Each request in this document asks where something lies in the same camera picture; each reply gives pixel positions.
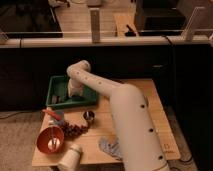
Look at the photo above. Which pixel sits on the black box at back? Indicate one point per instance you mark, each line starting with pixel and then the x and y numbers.
pixel 158 17

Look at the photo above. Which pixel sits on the small metal cup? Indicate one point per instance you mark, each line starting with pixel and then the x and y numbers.
pixel 89 116

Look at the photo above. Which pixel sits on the blue grey cloth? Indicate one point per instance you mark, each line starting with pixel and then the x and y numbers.
pixel 110 148

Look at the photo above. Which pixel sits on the bunch of purple grapes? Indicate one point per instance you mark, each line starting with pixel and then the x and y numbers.
pixel 73 131

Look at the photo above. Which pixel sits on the green plastic tray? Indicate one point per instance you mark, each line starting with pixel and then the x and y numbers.
pixel 58 86

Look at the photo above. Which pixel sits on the orange bowl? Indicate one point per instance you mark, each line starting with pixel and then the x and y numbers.
pixel 44 140

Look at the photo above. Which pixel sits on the metal spoon in bowl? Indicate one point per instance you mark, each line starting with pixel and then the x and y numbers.
pixel 52 138

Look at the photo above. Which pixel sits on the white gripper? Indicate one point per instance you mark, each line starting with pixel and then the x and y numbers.
pixel 75 88

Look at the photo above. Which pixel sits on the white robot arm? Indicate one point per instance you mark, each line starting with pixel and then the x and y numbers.
pixel 138 141

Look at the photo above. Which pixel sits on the black monitor at back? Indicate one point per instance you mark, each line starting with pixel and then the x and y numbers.
pixel 28 19

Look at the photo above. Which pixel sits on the small dark block in tray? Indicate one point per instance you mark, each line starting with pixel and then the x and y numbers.
pixel 54 99

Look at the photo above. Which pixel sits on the grey post on divider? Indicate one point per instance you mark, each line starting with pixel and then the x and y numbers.
pixel 95 24

